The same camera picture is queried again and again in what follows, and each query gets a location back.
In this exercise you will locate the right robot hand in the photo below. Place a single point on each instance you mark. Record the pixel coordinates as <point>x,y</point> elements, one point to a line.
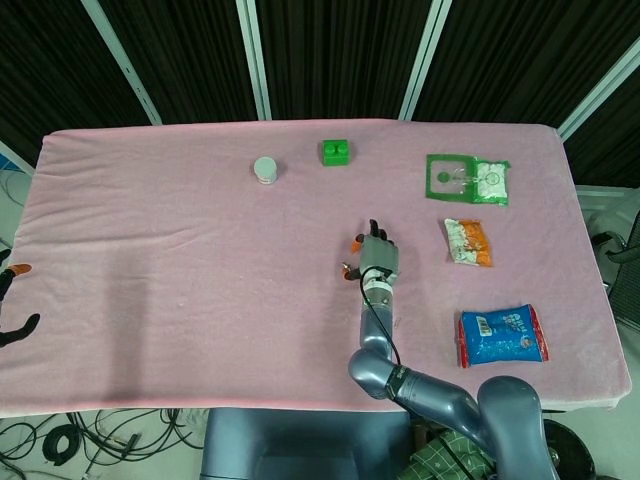
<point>380,257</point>

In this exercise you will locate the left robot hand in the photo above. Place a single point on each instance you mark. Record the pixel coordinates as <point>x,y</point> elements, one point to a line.
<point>27,325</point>

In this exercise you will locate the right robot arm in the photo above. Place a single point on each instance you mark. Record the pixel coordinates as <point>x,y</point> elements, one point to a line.
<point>450,400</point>

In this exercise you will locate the orange white snack packet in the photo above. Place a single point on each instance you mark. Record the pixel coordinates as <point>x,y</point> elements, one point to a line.
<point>469,242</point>

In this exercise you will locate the green toy brick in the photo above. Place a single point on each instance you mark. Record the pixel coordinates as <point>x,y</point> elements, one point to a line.
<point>335,152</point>

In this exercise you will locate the green white snack packet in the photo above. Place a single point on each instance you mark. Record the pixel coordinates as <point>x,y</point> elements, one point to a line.
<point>467,179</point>

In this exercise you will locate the blue red snack packet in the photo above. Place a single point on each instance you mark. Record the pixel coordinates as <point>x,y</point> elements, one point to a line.
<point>502,337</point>

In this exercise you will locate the pink table cloth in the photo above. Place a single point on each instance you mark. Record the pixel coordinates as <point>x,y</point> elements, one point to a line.
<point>200,300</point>

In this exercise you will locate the blue grey robot torso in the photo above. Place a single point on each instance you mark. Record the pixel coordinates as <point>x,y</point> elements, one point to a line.
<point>300,445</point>

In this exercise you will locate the green checkered cloth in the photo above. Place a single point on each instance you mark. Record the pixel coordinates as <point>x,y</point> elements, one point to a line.
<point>435,457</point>

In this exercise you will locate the black mesh office chair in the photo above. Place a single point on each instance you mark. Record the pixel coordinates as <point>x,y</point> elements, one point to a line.
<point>625,260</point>

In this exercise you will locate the black waste bin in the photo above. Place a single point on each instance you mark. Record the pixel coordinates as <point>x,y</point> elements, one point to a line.
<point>575,450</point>

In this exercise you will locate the white partition post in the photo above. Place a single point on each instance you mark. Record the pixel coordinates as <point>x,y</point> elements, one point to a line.
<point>425,60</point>
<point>600,92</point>
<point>15,157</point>
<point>255,60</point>
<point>123,62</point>

